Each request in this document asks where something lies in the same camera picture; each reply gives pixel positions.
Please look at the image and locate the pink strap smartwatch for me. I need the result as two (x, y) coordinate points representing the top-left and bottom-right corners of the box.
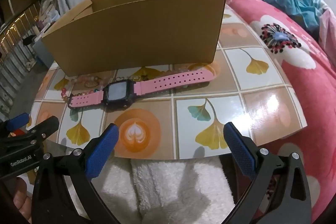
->
(68, 68), (215, 109)

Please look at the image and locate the brown cardboard box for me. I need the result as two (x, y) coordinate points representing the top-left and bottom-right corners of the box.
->
(42, 0), (226, 76)

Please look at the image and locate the colourful bead bracelet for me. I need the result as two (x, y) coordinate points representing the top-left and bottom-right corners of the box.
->
(59, 77), (103, 103)

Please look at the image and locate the pink floral bedspread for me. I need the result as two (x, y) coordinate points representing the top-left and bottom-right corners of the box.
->
(227, 0), (335, 223)

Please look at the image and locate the patterned tile table mat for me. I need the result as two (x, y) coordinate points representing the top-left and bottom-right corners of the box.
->
(27, 7), (307, 160)

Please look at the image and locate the white fluffy robe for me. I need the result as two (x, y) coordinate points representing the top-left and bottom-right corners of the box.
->
(92, 156), (235, 223)

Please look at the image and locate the left hand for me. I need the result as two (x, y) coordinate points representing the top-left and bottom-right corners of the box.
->
(13, 177), (32, 223)

